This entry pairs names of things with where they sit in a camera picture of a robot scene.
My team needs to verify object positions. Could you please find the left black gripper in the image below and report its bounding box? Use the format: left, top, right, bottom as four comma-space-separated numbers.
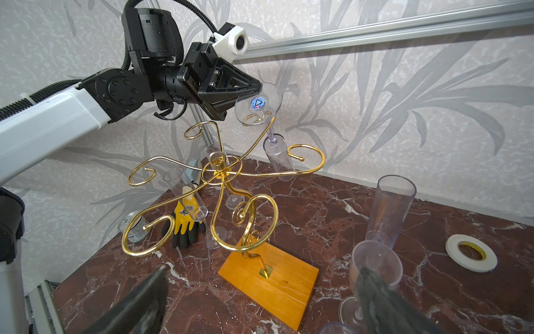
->
178, 42, 262, 121

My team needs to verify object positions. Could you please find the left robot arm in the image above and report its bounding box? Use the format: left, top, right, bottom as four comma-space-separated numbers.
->
1, 1, 261, 183

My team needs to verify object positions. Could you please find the yellow black work glove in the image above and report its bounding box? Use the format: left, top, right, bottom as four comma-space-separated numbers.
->
170, 193, 208, 249

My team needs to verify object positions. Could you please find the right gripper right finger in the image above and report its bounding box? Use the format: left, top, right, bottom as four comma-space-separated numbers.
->
356, 267, 445, 333

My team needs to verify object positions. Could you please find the white tape roll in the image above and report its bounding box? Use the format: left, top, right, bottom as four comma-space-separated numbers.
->
445, 234, 498, 273

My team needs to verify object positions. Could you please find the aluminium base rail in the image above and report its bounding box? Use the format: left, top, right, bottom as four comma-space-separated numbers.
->
25, 280, 65, 334

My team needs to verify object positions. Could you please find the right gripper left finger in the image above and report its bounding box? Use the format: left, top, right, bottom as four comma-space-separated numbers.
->
84, 264, 168, 333

